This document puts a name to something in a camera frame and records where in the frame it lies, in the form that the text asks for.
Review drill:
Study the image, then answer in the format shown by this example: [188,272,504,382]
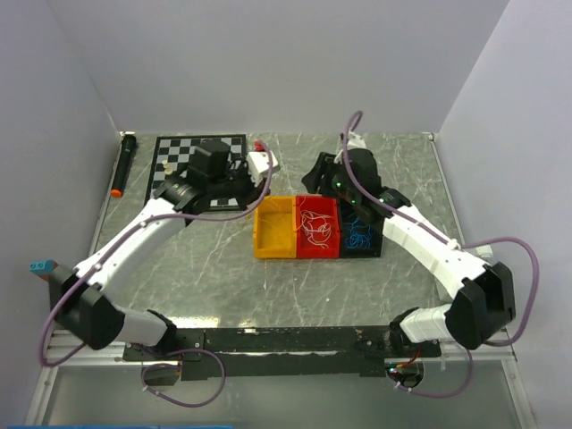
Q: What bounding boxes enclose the black white chessboard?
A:
[144,134,248,205]

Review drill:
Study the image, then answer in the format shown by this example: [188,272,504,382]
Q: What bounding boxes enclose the cream chess piece left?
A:
[162,160,173,176]

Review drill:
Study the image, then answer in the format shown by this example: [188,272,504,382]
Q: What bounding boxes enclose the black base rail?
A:
[122,325,442,381]

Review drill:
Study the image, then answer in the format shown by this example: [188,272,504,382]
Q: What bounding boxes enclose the black plastic bin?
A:
[339,200,383,258]

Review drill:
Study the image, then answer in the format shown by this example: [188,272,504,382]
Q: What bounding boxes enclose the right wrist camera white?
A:
[346,131,366,151]

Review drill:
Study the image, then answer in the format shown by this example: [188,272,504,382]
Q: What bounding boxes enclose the purple cable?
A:
[40,141,274,407]
[340,110,541,398]

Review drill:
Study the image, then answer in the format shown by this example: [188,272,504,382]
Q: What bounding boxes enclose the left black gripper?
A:
[209,156,271,211]

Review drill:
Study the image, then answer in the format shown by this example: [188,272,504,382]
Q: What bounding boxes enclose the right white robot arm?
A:
[302,148,516,357]

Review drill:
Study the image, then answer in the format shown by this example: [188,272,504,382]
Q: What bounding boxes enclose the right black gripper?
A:
[302,151,362,205]

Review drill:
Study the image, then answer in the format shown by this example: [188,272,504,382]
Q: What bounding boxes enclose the blue brown toy block stick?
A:
[29,259,58,282]

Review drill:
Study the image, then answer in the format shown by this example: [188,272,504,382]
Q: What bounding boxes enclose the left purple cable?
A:
[40,141,274,407]

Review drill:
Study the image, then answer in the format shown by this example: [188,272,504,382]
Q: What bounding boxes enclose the white cable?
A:
[299,205,336,249]

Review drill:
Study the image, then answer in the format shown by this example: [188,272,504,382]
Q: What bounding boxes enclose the red plastic bin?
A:
[295,195,341,259]

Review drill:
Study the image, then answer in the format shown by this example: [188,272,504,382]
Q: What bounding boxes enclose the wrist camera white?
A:
[246,151,281,186]
[346,131,366,151]

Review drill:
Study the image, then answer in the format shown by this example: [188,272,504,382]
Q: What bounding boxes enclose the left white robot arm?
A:
[49,140,280,359]

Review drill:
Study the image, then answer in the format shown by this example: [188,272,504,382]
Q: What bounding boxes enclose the white scanner device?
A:
[434,245,494,303]

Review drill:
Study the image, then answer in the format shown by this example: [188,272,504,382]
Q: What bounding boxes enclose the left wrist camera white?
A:
[246,151,281,186]

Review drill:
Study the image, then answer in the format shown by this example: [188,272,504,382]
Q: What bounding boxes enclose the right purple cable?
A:
[340,110,541,398]

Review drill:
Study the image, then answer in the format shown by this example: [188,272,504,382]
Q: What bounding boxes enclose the black marker orange cap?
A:
[110,134,138,198]

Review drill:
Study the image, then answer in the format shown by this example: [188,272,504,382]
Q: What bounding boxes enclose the yellow plastic bin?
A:
[253,196,297,259]

